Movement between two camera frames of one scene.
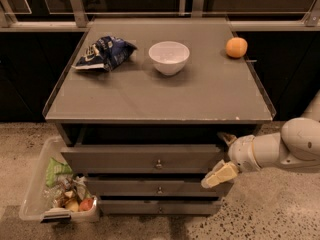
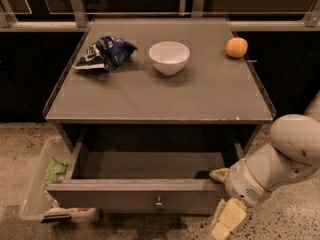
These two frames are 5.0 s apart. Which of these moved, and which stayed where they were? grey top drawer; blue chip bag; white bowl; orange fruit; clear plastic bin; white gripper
Moved: white gripper; grey top drawer
Stayed: clear plastic bin; white bowl; blue chip bag; orange fruit
